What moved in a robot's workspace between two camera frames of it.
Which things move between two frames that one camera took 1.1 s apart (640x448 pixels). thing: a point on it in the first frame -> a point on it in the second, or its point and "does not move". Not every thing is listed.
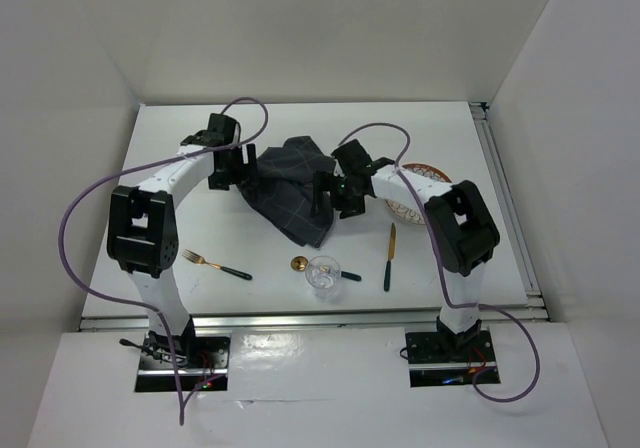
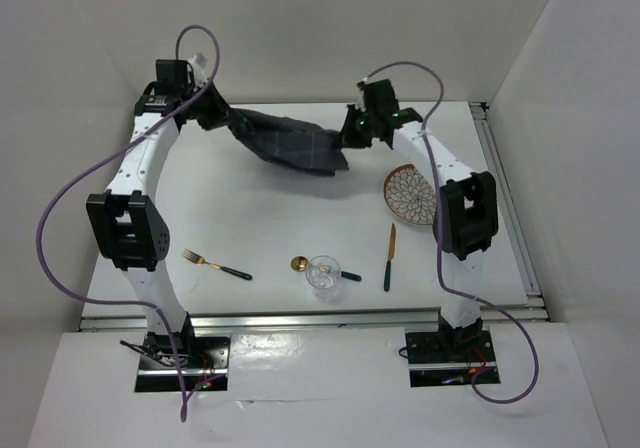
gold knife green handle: [392, 255] does not move
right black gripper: [326, 181] -> [349, 138]
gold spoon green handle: [300, 263] does not move
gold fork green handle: [200, 260] does not move
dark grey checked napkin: [282, 190] -> [306, 147]
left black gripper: [245, 171] -> [218, 112]
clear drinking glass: [323, 274] does not move
